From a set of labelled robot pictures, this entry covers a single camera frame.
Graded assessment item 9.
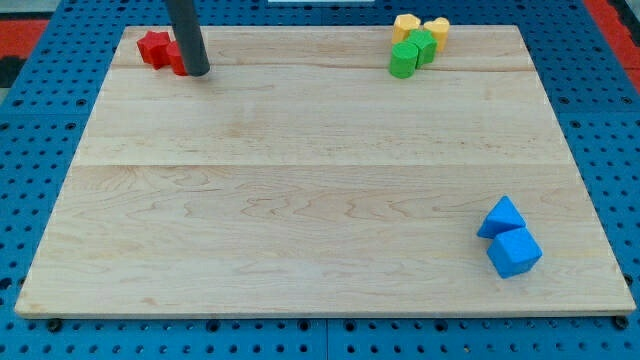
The blue triangle block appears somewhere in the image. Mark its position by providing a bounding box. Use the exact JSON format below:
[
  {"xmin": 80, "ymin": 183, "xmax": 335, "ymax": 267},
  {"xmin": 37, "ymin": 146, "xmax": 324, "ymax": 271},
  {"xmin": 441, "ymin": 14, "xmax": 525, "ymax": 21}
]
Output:
[{"xmin": 477, "ymin": 196, "xmax": 526, "ymax": 239}]

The light wooden board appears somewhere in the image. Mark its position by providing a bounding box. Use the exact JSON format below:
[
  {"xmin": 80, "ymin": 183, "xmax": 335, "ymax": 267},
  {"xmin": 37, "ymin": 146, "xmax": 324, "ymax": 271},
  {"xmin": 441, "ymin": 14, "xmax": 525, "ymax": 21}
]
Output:
[{"xmin": 15, "ymin": 25, "xmax": 636, "ymax": 319}]

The green cylinder block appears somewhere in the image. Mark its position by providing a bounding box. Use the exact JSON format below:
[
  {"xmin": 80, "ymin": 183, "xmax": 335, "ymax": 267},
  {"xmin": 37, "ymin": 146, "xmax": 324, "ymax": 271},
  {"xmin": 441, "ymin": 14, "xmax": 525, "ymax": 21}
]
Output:
[{"xmin": 389, "ymin": 42, "xmax": 419, "ymax": 79}]

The green hexagon block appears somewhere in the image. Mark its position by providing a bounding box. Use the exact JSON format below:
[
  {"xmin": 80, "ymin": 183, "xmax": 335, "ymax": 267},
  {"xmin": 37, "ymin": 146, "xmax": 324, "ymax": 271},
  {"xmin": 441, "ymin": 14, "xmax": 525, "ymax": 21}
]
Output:
[{"xmin": 406, "ymin": 29, "xmax": 438, "ymax": 68}]

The yellow hexagon block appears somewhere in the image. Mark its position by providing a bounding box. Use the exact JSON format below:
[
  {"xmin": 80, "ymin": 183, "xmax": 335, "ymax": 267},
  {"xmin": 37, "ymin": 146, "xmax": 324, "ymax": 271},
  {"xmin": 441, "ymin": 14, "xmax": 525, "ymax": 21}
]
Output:
[{"xmin": 391, "ymin": 14, "xmax": 422, "ymax": 44}]

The red round block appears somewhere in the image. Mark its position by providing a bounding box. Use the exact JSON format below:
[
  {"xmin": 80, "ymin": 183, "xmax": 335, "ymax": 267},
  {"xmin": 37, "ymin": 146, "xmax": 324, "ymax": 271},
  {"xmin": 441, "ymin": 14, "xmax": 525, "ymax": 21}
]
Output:
[{"xmin": 165, "ymin": 41, "xmax": 188, "ymax": 76}]

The yellow heart block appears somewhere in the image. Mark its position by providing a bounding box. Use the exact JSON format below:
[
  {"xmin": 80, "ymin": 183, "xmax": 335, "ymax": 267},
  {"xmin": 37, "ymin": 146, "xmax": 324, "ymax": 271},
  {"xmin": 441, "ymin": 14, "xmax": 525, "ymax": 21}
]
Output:
[{"xmin": 423, "ymin": 17, "xmax": 450, "ymax": 52}]

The blue cube block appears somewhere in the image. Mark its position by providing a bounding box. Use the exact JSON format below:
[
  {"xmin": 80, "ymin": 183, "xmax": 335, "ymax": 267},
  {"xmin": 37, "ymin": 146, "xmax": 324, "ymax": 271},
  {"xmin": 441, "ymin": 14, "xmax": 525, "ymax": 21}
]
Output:
[{"xmin": 487, "ymin": 227, "xmax": 543, "ymax": 279}]

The red star block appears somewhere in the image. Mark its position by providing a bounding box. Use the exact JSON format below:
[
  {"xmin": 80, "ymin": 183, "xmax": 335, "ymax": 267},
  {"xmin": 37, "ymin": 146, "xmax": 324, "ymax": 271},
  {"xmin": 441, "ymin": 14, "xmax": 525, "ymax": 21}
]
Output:
[{"xmin": 136, "ymin": 31, "xmax": 171, "ymax": 69}]

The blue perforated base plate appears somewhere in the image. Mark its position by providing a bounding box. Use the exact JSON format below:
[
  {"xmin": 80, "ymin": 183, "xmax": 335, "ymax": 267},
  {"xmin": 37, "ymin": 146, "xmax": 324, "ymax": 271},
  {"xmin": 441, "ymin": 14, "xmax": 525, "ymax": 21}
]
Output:
[{"xmin": 1, "ymin": 0, "xmax": 639, "ymax": 359}]

